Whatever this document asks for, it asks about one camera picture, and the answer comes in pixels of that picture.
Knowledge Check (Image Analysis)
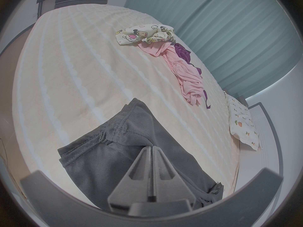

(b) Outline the white printed garment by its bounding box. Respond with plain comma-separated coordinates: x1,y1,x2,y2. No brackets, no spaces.
115,24,176,45

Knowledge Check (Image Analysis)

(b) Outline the pink garment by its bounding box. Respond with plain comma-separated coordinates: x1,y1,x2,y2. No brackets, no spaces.
138,42,205,106

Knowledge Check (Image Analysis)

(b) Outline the white printed pillow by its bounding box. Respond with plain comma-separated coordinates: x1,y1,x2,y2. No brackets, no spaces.
225,92,261,151

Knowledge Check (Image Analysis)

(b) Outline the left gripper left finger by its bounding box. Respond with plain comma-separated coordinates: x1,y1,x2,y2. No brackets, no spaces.
108,146,152,207

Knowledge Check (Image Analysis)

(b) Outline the blue-green curtain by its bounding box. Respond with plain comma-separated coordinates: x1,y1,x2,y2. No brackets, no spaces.
124,0,302,99

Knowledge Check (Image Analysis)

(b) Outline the purple garment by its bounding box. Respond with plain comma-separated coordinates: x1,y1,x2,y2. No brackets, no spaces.
174,43,211,110

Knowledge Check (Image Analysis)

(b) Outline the black T-shirt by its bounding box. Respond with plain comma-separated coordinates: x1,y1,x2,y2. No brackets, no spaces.
57,98,224,210

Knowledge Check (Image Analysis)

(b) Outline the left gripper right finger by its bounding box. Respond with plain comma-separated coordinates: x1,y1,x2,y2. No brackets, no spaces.
151,146,196,207

